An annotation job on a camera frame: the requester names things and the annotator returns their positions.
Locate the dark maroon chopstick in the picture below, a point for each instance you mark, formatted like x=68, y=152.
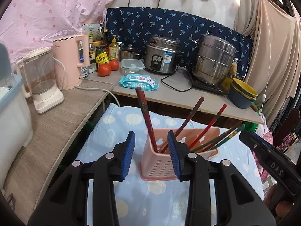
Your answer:
x=188, y=118

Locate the white glass blender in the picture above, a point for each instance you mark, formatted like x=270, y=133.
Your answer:
x=38, y=68

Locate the small lidded steel pot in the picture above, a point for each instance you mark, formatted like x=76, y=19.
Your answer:
x=129, y=53

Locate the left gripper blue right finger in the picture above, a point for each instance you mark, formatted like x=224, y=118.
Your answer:
x=174, y=153

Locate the bright red chopstick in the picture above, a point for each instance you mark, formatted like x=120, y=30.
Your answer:
x=144, y=109

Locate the person's right hand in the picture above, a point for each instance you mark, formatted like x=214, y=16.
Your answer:
x=283, y=208

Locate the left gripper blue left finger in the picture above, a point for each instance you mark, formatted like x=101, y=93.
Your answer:
x=127, y=154

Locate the loofah sponge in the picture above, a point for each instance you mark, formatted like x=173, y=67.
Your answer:
x=233, y=68

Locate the red tomato back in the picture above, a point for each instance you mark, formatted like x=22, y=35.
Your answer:
x=114, y=65

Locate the stacked yellow blue bowls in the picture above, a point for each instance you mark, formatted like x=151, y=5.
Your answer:
x=241, y=94

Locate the pink floral cloth pile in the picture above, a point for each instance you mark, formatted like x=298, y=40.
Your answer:
x=265, y=133

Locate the beige hanging curtain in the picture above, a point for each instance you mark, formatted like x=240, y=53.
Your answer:
x=274, y=67

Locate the clear food container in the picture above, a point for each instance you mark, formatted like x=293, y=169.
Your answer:
x=129, y=66

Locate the stainless steel rice cooker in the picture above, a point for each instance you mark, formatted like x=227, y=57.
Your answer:
x=162, y=55

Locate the pink perforated utensil basket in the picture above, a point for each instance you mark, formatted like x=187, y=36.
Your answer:
x=158, y=166

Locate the yellow snack packet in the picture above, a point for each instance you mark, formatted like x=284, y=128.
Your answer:
x=102, y=58

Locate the pink patterned curtain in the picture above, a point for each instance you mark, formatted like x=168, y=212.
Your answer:
x=31, y=24

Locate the yellow oil bottle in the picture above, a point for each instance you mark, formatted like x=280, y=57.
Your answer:
x=113, y=49

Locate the dark brown-red chopstick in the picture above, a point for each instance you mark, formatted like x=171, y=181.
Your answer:
x=219, y=138

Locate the navy floral cloth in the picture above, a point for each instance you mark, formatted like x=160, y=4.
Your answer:
x=135, y=25

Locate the white green box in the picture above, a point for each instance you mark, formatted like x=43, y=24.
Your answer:
x=94, y=30

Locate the red tomato front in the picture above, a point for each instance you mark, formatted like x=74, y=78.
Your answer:
x=104, y=70

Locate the red tomato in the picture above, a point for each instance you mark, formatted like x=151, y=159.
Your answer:
x=114, y=65
x=104, y=70

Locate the pink electric kettle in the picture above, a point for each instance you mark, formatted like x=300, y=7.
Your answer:
x=72, y=60

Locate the light blue patterned tablecloth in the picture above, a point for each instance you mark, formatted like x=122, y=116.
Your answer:
x=141, y=202

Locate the stacked stainless steamer pot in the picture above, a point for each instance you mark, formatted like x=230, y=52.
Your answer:
x=213, y=60

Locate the blue wet wipes pack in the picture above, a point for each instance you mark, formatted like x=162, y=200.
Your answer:
x=145, y=82

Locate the white blue storage bin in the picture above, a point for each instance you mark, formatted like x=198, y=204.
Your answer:
x=16, y=124

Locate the green chopstick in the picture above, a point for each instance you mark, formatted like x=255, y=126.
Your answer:
x=211, y=147

